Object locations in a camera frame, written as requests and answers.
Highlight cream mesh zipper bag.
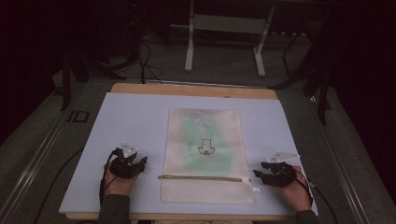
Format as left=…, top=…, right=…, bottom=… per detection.
left=160, top=107, right=256, bottom=205

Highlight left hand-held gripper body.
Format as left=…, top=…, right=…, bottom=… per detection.
left=108, top=141, right=140, bottom=180

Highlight wooden table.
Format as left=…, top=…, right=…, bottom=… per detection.
left=64, top=82, right=289, bottom=222

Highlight black floor cable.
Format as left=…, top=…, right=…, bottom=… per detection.
left=33, top=148, right=85, bottom=224

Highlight person's right hand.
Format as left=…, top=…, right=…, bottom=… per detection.
left=276, top=165, right=313, bottom=214

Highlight black floor cables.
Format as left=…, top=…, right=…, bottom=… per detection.
left=118, top=0, right=163, bottom=86

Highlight black tripod stand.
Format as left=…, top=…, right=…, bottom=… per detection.
left=268, top=18, right=333, bottom=126
left=59, top=46, right=129, bottom=112

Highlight green garment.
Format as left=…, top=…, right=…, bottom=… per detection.
left=179, top=119, right=234, bottom=172

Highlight white metal stand frame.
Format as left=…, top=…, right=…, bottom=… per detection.
left=184, top=0, right=277, bottom=78

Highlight pale lavender table mat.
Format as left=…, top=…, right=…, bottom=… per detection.
left=58, top=91, right=319, bottom=217

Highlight aluminium floor rail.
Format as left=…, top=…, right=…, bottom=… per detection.
left=306, top=94, right=372, bottom=224
left=0, top=106, right=74, bottom=224

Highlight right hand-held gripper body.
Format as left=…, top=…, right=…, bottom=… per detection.
left=266, top=151, right=301, bottom=188

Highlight person's left hand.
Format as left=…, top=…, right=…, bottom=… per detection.
left=103, top=163, right=138, bottom=197

